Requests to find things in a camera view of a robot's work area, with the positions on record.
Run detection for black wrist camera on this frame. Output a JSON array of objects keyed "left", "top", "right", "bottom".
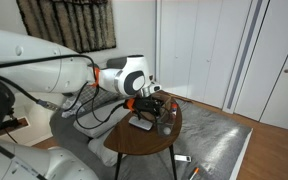
[{"left": 133, "top": 97, "right": 152, "bottom": 112}]

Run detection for grey floor rug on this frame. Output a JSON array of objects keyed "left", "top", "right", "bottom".
[{"left": 48, "top": 96, "right": 253, "bottom": 180}]

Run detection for wooden box with items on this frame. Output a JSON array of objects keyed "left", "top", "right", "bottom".
[{"left": 130, "top": 90, "right": 172, "bottom": 127}]

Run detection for orange capped white marker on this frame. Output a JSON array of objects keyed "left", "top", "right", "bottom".
[{"left": 188, "top": 167, "right": 201, "bottom": 180}]

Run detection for crumpled blue patterned cloth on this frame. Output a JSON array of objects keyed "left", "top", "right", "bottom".
[{"left": 61, "top": 96, "right": 86, "bottom": 119}]

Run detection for black wire mesh basket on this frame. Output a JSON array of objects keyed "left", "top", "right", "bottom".
[{"left": 155, "top": 99, "right": 179, "bottom": 137}]

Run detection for long light grey pillow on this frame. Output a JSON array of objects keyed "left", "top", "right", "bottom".
[
  {"left": 87, "top": 136, "right": 125, "bottom": 168},
  {"left": 73, "top": 99, "right": 132, "bottom": 139}
]

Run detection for dark wooden side table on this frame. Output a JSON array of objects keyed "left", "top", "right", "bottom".
[{"left": 103, "top": 90, "right": 184, "bottom": 180}]

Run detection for white bifold closet doors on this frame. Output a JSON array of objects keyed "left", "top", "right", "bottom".
[{"left": 158, "top": 0, "right": 253, "bottom": 109}]

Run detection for orange cable clip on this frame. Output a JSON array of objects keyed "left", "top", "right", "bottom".
[
  {"left": 92, "top": 67, "right": 101, "bottom": 88},
  {"left": 125, "top": 97, "right": 136, "bottom": 111}
]

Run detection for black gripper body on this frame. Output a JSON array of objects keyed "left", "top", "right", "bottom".
[{"left": 139, "top": 97, "right": 163, "bottom": 113}]

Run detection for small white flat device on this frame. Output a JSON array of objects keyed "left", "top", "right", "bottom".
[{"left": 174, "top": 154, "right": 192, "bottom": 163}]

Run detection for white closet doors round knobs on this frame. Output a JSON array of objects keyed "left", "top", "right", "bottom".
[{"left": 233, "top": 0, "right": 288, "bottom": 135}]

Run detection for grey remote control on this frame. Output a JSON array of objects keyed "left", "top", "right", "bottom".
[{"left": 128, "top": 115, "right": 154, "bottom": 132}]

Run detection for long black robot cable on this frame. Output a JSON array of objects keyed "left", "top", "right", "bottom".
[{"left": 0, "top": 54, "right": 132, "bottom": 130}]

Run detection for black cable silver plug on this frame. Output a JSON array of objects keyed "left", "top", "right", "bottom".
[{"left": 0, "top": 72, "right": 62, "bottom": 112}]

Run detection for red capped glue stick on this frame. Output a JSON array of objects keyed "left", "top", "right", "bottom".
[{"left": 171, "top": 102, "right": 179, "bottom": 118}]

